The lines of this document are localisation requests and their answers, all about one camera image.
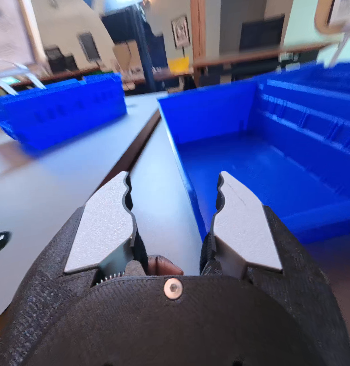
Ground black tripod stand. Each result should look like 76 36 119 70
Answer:
129 6 156 92

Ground white document stand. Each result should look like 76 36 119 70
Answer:
0 54 47 96

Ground wooden top office desk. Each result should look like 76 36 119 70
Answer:
192 43 336 86
122 67 194 89

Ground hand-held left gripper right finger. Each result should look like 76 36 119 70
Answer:
208 171 283 279

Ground wooden workshop desk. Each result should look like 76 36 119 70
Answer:
9 66 101 86

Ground grey framed tablet screen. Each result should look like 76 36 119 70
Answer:
78 32 101 62

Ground blue plastic bin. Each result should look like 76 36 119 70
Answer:
258 61 350 95
0 73 127 150
157 80 350 244

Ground black white marker sign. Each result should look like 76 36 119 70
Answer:
171 16 191 58

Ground black office chair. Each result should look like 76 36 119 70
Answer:
239 14 285 52

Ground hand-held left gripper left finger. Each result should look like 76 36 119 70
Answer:
64 171 138 275

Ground yellow plastic bin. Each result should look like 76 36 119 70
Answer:
168 56 190 74

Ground instruction sign on white stand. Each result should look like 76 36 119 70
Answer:
315 0 350 67

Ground person's left hand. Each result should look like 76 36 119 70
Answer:
148 255 184 276

